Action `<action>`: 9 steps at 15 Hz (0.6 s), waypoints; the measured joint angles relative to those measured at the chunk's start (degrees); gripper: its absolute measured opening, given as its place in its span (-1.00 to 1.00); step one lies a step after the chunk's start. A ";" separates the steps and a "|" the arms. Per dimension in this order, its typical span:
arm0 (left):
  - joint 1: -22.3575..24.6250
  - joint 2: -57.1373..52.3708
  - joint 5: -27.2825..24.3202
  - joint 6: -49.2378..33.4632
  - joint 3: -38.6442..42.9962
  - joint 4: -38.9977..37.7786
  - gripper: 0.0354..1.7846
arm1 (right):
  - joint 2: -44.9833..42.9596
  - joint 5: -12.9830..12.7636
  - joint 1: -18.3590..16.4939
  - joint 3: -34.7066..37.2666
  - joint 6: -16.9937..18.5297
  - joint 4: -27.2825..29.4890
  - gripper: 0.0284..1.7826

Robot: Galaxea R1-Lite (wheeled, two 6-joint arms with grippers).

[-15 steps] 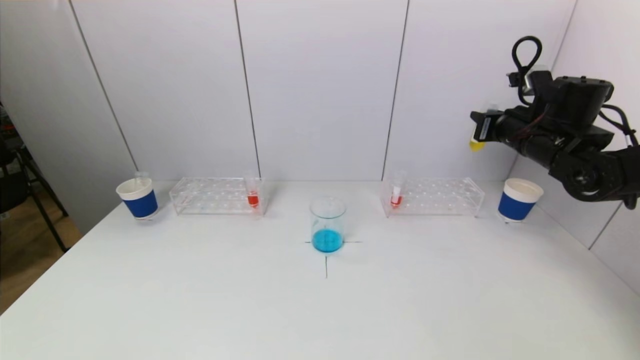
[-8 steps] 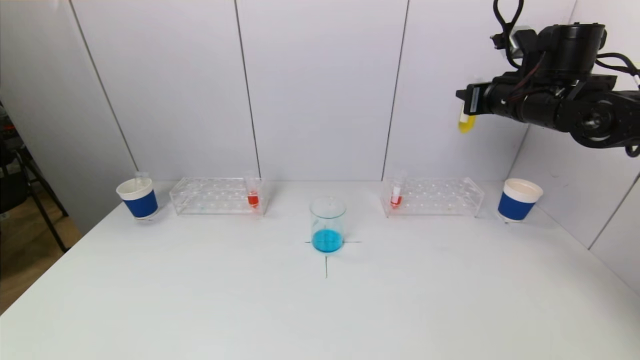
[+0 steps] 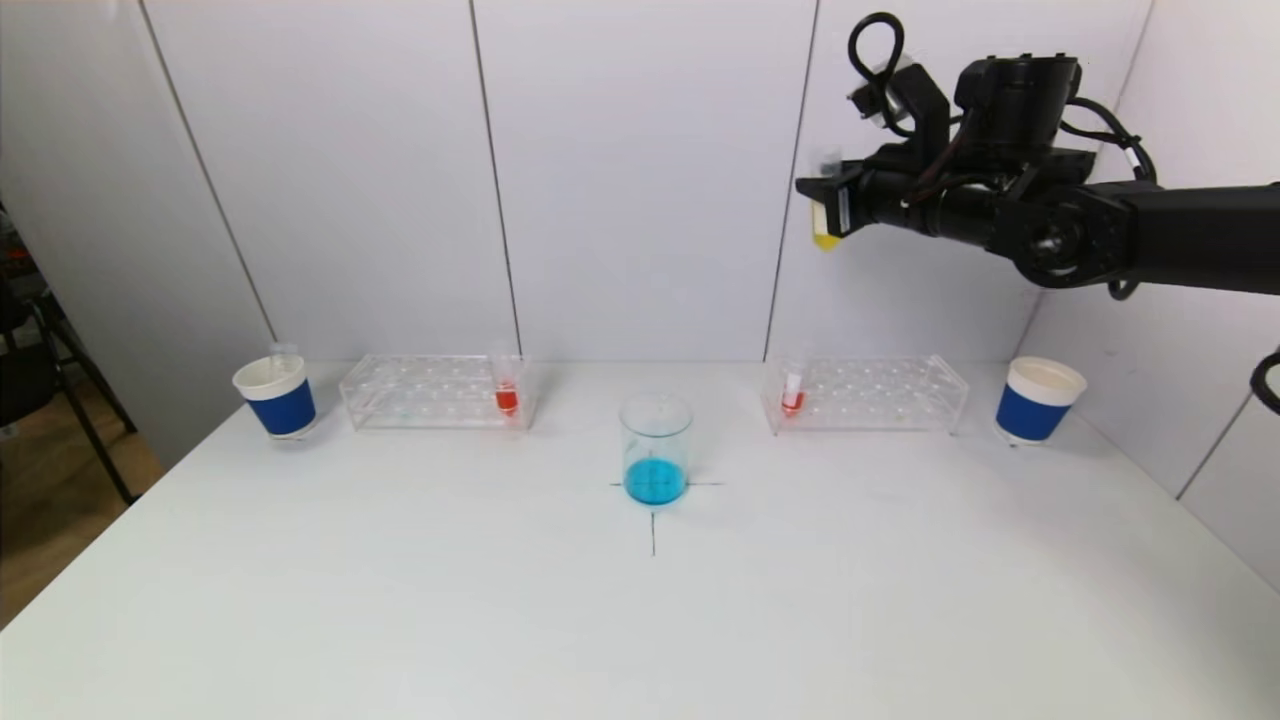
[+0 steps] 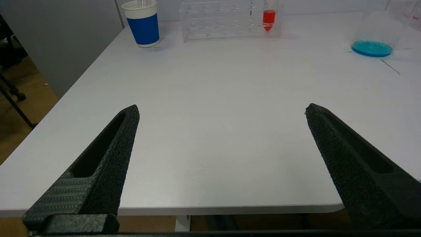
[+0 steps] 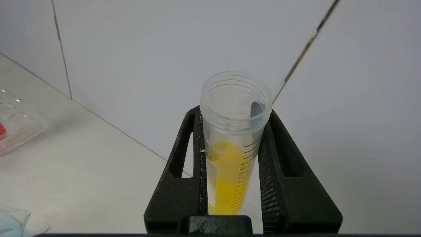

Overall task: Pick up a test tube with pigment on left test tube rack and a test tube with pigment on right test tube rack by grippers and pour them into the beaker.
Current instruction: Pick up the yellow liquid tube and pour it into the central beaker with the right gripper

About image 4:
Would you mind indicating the black metal stand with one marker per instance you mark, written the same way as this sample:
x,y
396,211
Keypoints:
x,y
20,96

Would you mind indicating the test tube with red pigment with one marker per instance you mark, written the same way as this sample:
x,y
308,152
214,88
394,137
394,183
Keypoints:
x,y
269,19

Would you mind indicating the clear acrylic test tube rack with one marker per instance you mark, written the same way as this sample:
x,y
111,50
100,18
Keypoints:
x,y
412,16
223,23

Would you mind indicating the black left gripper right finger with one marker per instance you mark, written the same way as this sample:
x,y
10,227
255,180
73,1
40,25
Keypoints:
x,y
368,177

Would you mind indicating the white paper cup blue sleeve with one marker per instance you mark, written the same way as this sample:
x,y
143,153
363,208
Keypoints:
x,y
143,29

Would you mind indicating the white table leg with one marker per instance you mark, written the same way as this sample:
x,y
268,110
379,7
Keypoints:
x,y
183,223

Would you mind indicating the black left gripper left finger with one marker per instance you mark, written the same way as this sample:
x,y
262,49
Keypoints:
x,y
98,184

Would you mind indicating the clear glass beaker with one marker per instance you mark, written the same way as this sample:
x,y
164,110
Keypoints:
x,y
371,48

